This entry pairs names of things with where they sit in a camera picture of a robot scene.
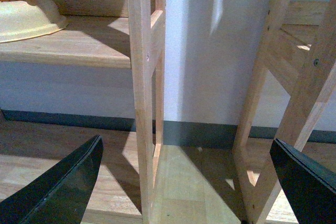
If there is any left wooden shelf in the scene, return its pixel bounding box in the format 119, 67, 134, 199
1, 0, 166, 223

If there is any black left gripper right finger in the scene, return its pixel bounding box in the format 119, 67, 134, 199
270, 139, 335, 223

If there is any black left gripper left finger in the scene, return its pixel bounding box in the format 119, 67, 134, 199
1, 135, 103, 223

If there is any cream plastic bowl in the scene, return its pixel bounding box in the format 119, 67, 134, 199
1, 0, 68, 43

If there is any tall wooden shelf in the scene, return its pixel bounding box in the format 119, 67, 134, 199
233, 0, 335, 223

